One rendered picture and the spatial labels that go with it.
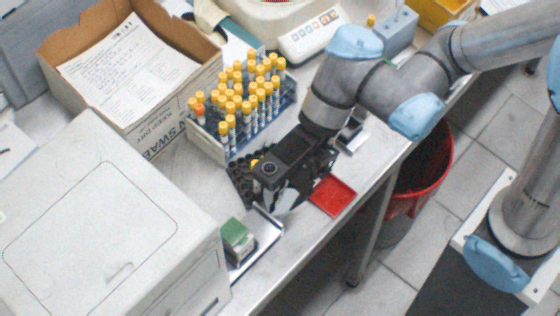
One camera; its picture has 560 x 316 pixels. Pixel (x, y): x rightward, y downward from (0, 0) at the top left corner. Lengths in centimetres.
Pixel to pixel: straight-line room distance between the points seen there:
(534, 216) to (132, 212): 52
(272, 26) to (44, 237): 66
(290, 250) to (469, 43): 48
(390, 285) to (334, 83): 121
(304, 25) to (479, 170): 116
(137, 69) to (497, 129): 152
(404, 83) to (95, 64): 65
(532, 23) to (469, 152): 155
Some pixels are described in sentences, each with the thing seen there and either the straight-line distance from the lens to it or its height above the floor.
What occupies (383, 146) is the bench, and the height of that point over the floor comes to 87.
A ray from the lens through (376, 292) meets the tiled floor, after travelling 207.
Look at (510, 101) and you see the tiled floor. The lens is 256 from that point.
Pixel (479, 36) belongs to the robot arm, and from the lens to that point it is 92.
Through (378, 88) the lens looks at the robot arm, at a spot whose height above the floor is 120.
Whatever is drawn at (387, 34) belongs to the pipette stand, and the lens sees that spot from 130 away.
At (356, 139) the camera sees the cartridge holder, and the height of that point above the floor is 89.
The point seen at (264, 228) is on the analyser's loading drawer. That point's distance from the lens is 112.
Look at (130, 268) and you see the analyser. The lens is 83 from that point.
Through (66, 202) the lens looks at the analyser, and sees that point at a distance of 89.
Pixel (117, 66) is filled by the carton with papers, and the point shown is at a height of 94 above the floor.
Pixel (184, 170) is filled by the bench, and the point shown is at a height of 88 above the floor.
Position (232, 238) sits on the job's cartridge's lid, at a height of 98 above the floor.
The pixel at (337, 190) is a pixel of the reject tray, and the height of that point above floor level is 88.
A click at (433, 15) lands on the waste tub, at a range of 142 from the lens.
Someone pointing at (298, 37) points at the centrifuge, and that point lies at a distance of 134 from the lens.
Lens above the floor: 193
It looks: 59 degrees down
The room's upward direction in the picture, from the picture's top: 1 degrees clockwise
